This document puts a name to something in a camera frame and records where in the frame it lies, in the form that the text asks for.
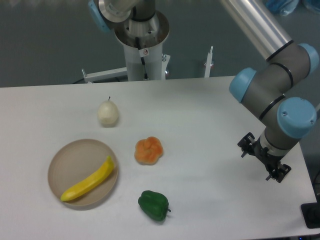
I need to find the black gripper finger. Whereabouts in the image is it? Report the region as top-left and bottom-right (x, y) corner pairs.
(237, 132), (256, 158)
(265, 162), (292, 183)

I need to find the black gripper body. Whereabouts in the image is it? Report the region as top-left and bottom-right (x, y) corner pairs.
(252, 139), (284, 171)

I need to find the beige round plate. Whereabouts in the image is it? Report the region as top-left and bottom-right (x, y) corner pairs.
(47, 139), (119, 210)

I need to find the yellow banana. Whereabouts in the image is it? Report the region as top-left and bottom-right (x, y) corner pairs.
(60, 156), (115, 202)

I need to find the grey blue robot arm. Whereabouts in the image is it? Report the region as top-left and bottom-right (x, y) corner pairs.
(88, 0), (320, 182)

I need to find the black device at edge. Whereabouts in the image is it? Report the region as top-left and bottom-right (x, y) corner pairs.
(300, 202), (320, 229)

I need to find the orange flower-shaped bun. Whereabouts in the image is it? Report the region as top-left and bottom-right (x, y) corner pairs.
(134, 136), (164, 166)

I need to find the green bell pepper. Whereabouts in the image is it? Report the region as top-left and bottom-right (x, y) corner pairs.
(138, 190), (171, 222)

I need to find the white pear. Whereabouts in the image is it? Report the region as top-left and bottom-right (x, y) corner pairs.
(97, 97), (120, 127)

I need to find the blue plastic bag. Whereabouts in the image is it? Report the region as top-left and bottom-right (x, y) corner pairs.
(264, 0), (300, 16)

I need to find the white metal bracket post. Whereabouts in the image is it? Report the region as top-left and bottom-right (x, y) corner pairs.
(204, 46), (214, 78)

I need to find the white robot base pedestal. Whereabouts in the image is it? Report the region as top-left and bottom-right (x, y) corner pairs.
(82, 11), (170, 83)

